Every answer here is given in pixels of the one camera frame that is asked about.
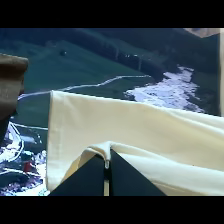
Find cream shirt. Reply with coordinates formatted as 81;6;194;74
45;89;224;197

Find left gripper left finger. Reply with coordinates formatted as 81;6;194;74
49;153;106;197

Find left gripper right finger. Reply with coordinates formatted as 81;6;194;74
109;149;167;197

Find brown garment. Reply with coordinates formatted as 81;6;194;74
0;53;30;141

